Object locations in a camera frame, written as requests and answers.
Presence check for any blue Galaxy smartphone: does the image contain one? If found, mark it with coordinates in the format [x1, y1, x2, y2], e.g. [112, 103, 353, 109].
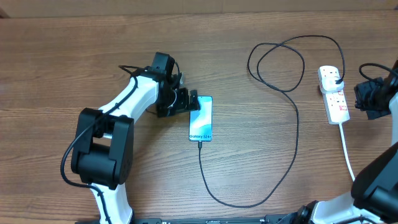
[188, 96, 213, 142]

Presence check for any black USB charging cable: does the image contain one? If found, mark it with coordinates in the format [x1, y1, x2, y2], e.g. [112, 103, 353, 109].
[197, 34, 346, 208]

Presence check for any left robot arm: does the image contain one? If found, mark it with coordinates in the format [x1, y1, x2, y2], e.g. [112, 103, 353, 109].
[64, 52, 200, 223]

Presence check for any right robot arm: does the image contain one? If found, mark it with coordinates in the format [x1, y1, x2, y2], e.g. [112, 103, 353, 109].
[280, 65, 397, 224]

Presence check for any white charger plug adapter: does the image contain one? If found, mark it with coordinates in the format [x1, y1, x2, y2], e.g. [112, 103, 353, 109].
[320, 76, 345, 94]

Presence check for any white power strip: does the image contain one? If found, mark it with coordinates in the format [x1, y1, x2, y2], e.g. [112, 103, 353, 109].
[317, 65, 351, 126]

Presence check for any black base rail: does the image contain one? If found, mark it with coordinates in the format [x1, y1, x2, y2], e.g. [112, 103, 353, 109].
[124, 213, 312, 224]

